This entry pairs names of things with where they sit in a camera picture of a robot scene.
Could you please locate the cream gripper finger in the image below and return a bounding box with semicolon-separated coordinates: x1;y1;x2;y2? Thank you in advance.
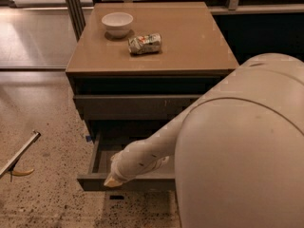
104;175;124;188

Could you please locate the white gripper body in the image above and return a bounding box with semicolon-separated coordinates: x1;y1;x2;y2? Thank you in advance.
108;152;140;183

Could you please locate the grey drawer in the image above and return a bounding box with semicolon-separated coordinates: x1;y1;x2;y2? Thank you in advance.
74;94;199;120
77;132;175;192

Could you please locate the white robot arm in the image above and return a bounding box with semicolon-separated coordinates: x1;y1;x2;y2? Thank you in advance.
104;53;304;228

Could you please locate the grey top drawer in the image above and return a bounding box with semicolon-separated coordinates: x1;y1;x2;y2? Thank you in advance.
74;94;199;120

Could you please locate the brown drawer cabinet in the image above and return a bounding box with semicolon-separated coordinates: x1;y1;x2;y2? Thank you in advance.
66;2;238;135

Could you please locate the small black floor plate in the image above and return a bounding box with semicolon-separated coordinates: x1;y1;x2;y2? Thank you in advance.
109;195;124;200

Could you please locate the metal bar with hook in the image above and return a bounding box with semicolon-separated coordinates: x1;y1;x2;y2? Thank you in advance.
0;130;41;179

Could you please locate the crushed drink can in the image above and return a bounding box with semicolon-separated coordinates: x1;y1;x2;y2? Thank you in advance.
128;33;162;55

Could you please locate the white ceramic bowl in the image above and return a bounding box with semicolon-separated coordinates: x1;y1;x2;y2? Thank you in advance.
102;12;133;38

